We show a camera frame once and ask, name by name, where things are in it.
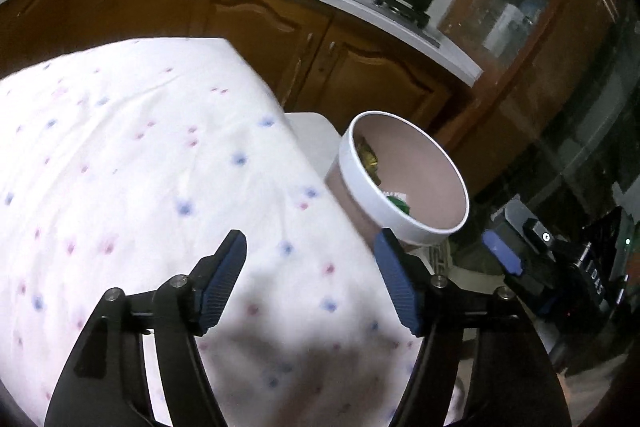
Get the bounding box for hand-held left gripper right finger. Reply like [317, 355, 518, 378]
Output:
[372, 228, 573, 427]

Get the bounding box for wooden base cabinets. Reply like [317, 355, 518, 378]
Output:
[0, 0, 481, 192]

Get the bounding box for green and white wrapper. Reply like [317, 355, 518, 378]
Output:
[380, 189, 412, 212]

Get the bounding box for white dotted tablecloth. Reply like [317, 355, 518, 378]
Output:
[0, 38, 451, 427]

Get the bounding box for tall wooden glass door cabinet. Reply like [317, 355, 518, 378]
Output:
[437, 0, 640, 208]

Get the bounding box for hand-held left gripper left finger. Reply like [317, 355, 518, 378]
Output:
[44, 229, 248, 427]

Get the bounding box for white stool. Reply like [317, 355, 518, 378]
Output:
[284, 112, 346, 175]

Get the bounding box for white rimmed pink trash bin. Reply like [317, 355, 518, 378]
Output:
[324, 111, 471, 258]

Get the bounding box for gold wrapper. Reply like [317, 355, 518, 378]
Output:
[357, 137, 383, 185]

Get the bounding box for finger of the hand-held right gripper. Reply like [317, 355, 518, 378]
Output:
[482, 229, 549, 315]

